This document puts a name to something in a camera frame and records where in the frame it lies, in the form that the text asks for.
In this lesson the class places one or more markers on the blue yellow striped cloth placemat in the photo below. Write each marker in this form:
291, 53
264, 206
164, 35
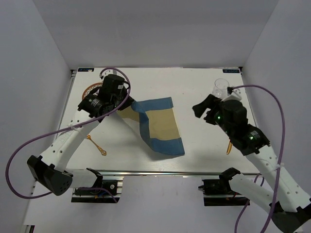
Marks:
155, 122

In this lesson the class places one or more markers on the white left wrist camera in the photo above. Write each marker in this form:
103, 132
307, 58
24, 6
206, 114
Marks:
106, 72

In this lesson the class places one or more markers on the gold fork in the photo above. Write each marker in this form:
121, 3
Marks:
103, 152

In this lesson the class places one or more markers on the clear drinking glass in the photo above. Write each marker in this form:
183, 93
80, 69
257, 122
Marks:
220, 88

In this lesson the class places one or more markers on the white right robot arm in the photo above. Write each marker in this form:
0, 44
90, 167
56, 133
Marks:
293, 205

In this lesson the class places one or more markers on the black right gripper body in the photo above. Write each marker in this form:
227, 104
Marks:
215, 117

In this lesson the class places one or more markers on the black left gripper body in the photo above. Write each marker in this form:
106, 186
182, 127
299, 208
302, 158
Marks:
119, 99

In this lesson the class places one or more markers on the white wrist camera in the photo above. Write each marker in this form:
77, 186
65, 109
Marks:
231, 94
106, 72

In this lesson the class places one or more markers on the blue label sticker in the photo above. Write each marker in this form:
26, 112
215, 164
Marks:
231, 71
85, 69

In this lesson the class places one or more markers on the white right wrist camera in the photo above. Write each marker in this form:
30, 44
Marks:
231, 94

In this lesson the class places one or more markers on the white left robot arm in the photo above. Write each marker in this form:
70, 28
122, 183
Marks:
50, 167

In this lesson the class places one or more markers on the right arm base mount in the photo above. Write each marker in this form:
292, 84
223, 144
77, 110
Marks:
215, 193

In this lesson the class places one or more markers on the floral patterned ceramic plate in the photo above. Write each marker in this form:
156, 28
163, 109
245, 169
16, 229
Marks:
90, 88

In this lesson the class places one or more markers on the gold knife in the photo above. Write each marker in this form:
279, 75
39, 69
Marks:
229, 148

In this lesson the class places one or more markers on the blue label sticker right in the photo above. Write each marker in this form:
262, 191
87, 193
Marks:
231, 71

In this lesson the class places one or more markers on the blue label sticker left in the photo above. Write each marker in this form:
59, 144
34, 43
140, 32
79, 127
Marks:
85, 69

